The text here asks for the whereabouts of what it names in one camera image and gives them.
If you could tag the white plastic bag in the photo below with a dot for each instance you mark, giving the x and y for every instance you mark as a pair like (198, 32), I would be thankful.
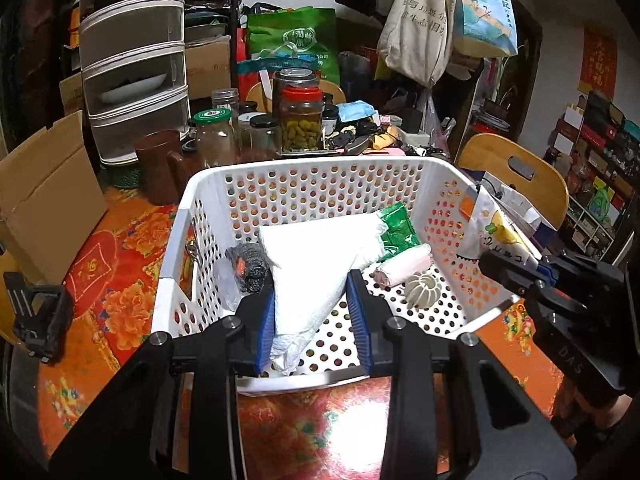
(430, 120)

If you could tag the black clamp mount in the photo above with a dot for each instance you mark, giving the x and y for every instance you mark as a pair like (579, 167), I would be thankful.
(42, 310)

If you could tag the beige canvas tote bag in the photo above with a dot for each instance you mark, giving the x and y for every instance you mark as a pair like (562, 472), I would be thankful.
(415, 25)

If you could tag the white yellow printed packet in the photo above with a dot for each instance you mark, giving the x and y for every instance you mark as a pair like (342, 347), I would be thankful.
(495, 230)

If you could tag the green foil packet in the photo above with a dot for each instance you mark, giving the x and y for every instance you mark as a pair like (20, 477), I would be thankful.
(400, 232)

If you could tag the red wall poster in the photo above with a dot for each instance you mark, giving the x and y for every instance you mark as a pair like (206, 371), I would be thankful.
(597, 60)

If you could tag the pink white cloth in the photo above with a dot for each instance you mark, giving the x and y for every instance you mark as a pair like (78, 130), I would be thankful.
(405, 267)

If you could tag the wooden chair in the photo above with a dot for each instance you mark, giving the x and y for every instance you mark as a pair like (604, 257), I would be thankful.
(545, 180)

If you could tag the green plastic basket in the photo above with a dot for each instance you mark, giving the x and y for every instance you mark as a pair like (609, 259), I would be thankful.
(125, 176)

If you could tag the illustrated blue tote bag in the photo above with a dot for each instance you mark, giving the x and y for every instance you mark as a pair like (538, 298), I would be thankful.
(485, 10)

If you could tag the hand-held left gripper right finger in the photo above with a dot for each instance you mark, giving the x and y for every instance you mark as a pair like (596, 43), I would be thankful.
(360, 325)

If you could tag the metal lidded glass jar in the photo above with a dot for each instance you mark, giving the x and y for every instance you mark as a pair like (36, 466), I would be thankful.
(225, 100)

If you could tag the red printed tablecloth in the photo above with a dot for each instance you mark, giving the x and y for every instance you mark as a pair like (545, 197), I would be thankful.
(125, 270)

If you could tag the green lidded glass jar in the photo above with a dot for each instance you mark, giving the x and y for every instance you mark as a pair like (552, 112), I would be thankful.
(215, 140)

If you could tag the small metal hook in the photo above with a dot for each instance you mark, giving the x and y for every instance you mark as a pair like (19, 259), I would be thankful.
(192, 251)

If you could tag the grey stacked drawer tower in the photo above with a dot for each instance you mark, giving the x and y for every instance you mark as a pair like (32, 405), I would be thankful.
(135, 60)

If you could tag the open cardboard box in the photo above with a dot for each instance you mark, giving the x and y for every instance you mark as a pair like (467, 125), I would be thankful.
(45, 190)

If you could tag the cluttered storage shelf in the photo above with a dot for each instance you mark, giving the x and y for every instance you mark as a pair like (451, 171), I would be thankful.
(600, 160)

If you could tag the clear plastic bag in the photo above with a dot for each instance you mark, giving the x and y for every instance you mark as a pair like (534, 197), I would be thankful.
(227, 287)

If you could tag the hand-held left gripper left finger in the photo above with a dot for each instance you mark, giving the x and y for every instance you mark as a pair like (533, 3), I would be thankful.
(265, 330)

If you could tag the closed cardboard box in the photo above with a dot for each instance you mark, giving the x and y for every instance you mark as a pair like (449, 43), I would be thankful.
(207, 67)

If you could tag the red lidded glass jar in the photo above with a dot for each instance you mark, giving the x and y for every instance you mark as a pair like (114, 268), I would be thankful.
(301, 125)

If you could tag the white perforated plastic basket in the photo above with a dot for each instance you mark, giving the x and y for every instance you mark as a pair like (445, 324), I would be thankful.
(310, 190)

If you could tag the green shopping bag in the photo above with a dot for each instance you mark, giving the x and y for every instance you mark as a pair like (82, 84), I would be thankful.
(295, 35)

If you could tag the dark mesh scrubber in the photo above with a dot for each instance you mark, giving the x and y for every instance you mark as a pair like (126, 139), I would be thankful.
(250, 270)

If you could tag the blue white paper bag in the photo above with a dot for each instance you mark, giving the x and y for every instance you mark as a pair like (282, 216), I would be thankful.
(520, 205)

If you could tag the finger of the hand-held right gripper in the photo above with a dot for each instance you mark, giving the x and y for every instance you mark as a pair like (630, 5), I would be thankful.
(507, 270)
(550, 269)

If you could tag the white towel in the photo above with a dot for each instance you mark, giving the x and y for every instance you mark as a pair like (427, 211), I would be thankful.
(315, 270)

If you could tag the black lidded glass jar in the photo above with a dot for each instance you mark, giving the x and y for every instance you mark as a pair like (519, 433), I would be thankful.
(264, 137)

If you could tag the brown plastic pitcher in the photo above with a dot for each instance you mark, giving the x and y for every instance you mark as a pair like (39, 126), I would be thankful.
(160, 165)

